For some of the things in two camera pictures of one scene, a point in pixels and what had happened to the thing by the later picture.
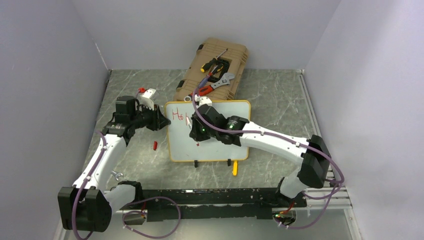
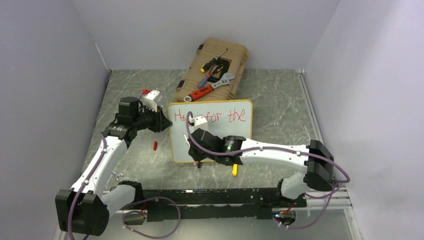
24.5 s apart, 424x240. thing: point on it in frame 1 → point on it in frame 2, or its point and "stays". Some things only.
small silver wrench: [116, 175] stays
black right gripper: [195, 134] → [196, 157]
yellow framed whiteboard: [182, 147] stays
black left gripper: [158, 121] stays
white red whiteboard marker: [188, 122] → [196, 163]
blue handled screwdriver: [203, 81] stays
